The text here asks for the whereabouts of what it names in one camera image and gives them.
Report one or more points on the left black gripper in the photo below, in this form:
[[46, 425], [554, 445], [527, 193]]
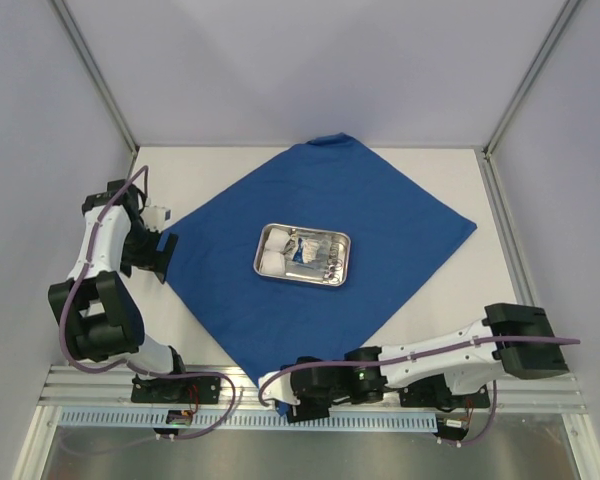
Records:
[[152, 258]]

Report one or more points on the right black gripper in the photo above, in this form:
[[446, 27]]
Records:
[[306, 409]]

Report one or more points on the white gauze pad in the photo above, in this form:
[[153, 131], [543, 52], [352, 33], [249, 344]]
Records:
[[273, 263], [278, 240]]

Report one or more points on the stainless steel instrument tray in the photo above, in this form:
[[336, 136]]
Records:
[[332, 236]]

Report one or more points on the blue surgical drape cloth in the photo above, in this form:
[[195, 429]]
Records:
[[401, 235]]

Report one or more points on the clear packet with gloves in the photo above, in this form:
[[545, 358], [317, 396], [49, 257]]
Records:
[[307, 254]]

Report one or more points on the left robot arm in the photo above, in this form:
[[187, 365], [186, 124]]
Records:
[[100, 324]]

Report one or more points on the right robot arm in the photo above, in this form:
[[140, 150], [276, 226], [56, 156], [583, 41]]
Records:
[[438, 373]]

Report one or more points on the aluminium mounting rail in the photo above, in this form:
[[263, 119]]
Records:
[[66, 386]]

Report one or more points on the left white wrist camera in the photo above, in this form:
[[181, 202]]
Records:
[[156, 217]]

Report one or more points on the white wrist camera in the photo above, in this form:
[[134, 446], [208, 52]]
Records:
[[276, 387], [156, 217]]

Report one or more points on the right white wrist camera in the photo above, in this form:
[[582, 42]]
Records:
[[276, 387]]

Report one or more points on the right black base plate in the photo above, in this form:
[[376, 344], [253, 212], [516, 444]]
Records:
[[433, 392]]

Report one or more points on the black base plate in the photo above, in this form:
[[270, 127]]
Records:
[[148, 389], [433, 392]]

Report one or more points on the slotted cable duct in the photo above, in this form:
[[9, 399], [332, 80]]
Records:
[[248, 420]]

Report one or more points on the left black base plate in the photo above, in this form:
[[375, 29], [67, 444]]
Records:
[[148, 389]]

